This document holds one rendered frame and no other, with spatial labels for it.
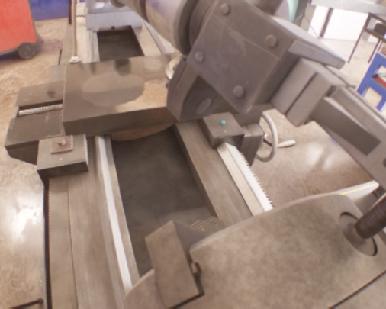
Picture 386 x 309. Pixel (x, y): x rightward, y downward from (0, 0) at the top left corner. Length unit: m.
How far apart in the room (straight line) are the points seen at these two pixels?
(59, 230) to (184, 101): 0.47
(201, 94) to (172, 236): 0.11
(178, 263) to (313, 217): 0.09
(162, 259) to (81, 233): 0.43
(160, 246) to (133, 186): 0.61
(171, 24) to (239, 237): 0.16
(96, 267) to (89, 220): 0.11
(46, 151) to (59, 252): 0.26
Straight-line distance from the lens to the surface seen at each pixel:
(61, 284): 0.57
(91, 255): 0.57
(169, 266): 0.17
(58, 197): 0.67
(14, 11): 3.37
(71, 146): 0.70
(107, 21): 1.51
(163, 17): 0.21
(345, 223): 0.20
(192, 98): 0.21
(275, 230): 0.17
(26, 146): 0.78
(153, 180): 0.80
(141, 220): 0.72
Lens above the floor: 1.35
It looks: 44 degrees down
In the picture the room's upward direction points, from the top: 9 degrees clockwise
